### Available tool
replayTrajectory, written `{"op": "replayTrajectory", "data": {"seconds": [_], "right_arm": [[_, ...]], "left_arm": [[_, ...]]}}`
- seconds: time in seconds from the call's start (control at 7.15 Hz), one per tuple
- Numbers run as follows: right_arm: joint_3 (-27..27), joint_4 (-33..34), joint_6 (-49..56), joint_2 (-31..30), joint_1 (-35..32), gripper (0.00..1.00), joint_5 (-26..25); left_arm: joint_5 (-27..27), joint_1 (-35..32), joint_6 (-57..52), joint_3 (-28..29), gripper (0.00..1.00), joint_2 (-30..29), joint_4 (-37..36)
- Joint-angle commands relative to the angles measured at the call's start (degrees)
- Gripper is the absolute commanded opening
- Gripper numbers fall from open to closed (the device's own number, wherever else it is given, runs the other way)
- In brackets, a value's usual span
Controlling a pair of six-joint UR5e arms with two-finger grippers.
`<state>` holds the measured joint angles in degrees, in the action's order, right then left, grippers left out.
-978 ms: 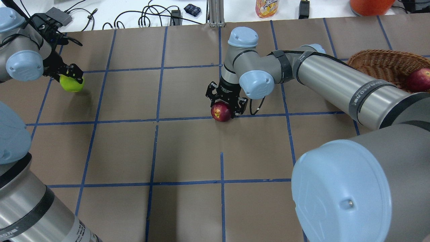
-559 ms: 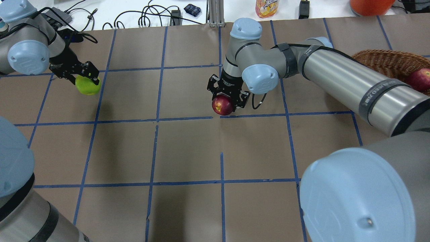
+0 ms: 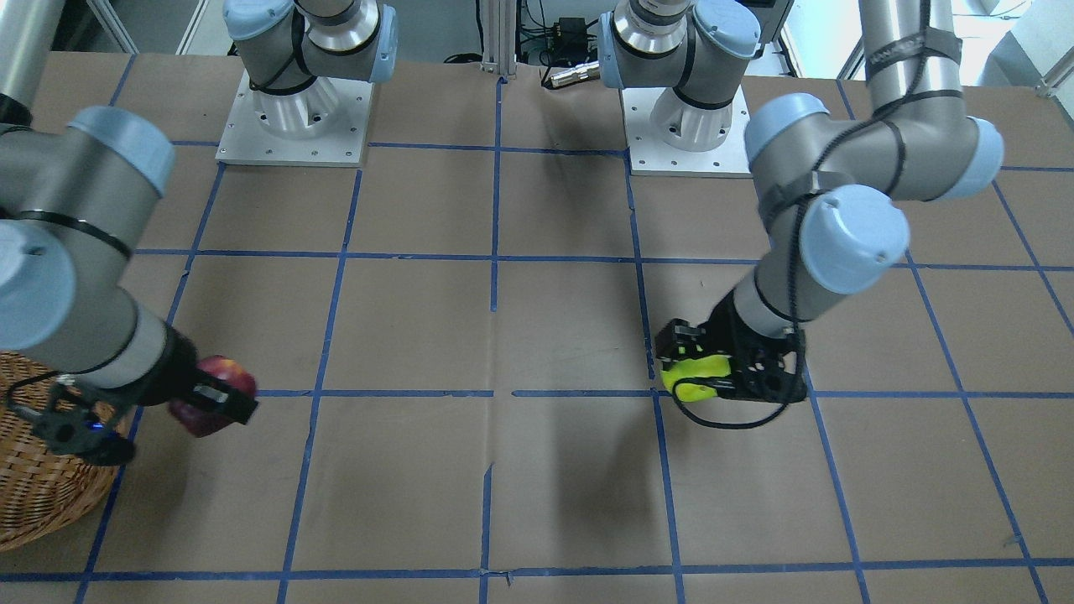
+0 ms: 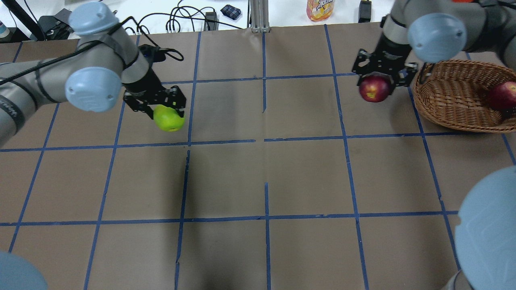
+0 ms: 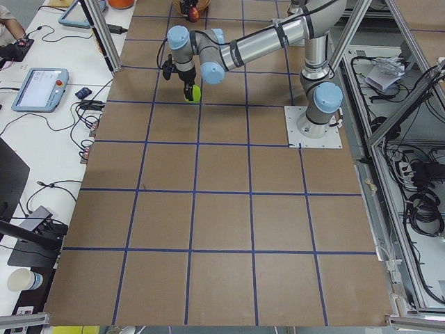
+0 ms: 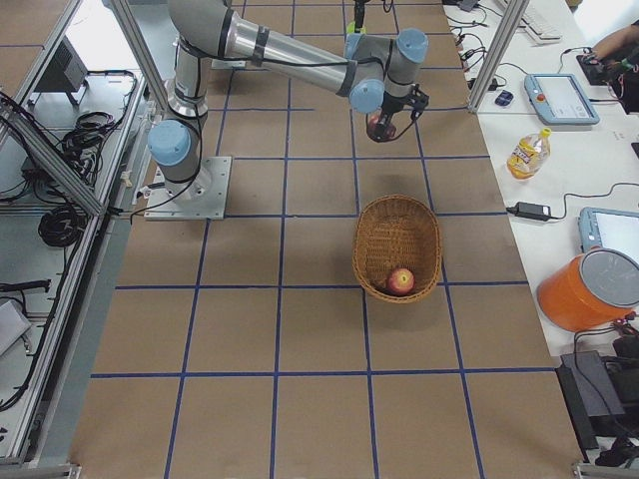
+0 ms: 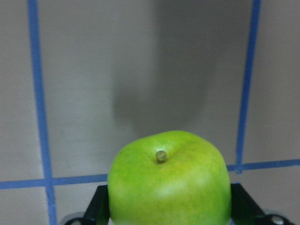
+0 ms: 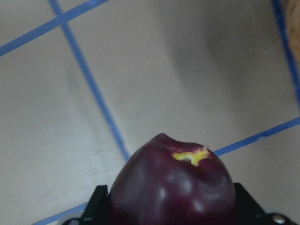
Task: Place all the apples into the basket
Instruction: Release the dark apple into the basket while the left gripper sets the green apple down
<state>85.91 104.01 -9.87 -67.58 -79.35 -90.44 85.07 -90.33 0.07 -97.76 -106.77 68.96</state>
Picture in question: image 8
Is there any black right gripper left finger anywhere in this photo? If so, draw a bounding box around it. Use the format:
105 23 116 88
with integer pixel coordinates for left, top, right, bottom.
81 185 108 225

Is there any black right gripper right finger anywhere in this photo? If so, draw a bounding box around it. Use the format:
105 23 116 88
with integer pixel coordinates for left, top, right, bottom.
234 183 266 225

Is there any dark red apple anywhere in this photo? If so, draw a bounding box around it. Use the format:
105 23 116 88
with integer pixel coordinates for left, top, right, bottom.
109 134 238 225

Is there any woven wicker basket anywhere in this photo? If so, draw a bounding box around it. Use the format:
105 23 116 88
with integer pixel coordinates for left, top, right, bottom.
285 0 300 62

